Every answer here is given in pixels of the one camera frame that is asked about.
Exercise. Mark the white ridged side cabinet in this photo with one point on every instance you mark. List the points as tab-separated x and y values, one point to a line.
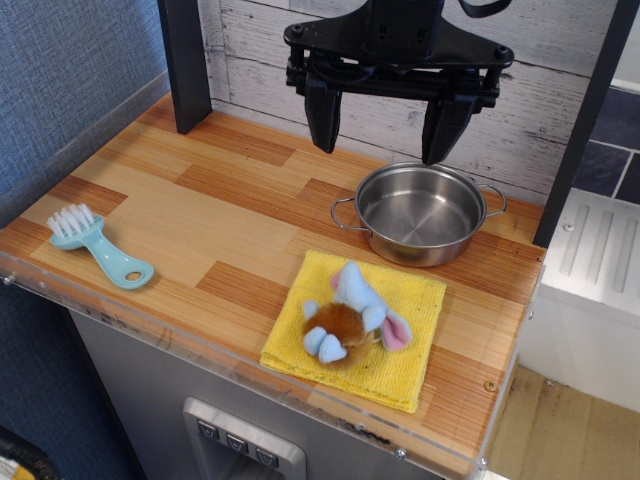
583	326

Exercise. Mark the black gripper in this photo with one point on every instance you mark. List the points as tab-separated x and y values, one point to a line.
398	49

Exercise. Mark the light blue dish brush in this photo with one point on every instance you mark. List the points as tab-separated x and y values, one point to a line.
76	226

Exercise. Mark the yellow folded cloth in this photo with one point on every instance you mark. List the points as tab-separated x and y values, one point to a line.
389	378

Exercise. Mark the dark right vertical post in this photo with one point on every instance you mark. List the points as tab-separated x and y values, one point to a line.
607	61

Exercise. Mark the dark vertical post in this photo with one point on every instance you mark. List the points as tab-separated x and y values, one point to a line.
607	61
186	63

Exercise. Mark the yellow object bottom left corner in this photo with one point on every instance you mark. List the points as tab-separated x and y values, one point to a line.
21	463

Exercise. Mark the stainless steel pan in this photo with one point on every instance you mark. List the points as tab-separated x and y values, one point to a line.
418	215

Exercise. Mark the dark left vertical post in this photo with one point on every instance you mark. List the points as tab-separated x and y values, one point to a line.
186	63

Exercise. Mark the blue and brown plush toy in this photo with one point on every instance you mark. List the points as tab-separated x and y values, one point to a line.
342	332

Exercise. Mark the silver button control panel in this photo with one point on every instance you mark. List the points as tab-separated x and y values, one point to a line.
227	447

